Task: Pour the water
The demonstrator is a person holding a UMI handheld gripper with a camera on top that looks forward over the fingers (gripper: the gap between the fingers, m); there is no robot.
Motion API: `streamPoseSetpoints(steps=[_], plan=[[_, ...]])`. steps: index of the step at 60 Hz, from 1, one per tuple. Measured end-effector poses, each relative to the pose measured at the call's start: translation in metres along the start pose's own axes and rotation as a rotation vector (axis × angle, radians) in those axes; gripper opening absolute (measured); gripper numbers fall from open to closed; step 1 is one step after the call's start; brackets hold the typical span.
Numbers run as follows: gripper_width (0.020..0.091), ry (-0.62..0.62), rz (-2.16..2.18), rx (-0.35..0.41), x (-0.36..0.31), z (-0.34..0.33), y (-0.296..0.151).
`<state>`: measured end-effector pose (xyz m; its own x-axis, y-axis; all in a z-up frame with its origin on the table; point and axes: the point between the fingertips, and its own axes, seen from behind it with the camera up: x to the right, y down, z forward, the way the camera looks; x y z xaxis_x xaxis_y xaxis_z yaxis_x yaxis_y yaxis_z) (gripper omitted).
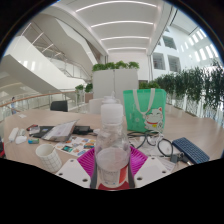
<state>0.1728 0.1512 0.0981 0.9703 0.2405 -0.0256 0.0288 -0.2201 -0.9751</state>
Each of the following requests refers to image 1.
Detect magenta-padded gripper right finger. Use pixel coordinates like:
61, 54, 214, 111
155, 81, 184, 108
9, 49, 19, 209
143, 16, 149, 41
128, 146, 175, 189

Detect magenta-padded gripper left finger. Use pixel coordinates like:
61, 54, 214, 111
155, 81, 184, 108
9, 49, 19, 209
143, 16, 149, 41
55, 146, 98, 189

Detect clear white-capped water bottle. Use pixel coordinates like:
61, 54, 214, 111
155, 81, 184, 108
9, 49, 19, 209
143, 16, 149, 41
94, 102, 131, 190

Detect colourful sticker sheet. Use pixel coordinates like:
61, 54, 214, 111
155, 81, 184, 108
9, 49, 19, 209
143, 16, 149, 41
54, 135, 98, 158

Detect white grid-patterned cup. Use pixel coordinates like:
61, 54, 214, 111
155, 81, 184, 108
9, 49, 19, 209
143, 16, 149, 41
35, 143, 63, 174

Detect small black box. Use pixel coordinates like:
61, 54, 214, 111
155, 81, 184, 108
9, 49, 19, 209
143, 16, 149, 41
72, 125, 94, 136

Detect open propped booklet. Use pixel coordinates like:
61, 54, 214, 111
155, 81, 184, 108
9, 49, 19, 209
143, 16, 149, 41
41, 119, 80, 143

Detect dark blue keyboard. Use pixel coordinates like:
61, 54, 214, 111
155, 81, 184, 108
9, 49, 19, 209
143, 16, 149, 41
171, 136, 211, 165

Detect green cat-print tote bag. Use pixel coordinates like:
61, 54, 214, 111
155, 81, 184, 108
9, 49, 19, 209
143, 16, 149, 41
122, 88, 168, 134

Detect white computer mouse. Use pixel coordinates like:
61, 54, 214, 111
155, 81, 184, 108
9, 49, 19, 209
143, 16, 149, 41
14, 134, 28, 145

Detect black chair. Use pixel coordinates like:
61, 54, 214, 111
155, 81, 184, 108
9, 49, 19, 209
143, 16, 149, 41
49, 100, 69, 113

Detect potted green plants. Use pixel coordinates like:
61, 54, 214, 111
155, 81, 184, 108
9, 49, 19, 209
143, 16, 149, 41
74, 83, 94, 104

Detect person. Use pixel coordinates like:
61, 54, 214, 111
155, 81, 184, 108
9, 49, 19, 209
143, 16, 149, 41
9, 96, 17, 115

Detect white cabinet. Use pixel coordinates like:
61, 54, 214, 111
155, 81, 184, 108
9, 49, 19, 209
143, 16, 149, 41
92, 68, 140, 108

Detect green plants atop cabinet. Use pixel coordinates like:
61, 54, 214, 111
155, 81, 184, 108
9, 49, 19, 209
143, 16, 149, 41
91, 60, 141, 72

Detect ceiling light strips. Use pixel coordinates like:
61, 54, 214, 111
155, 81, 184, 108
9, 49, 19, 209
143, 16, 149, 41
74, 0, 158, 52

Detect tangled black cables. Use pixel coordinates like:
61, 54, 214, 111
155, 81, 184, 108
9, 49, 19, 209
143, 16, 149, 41
127, 130, 193, 164

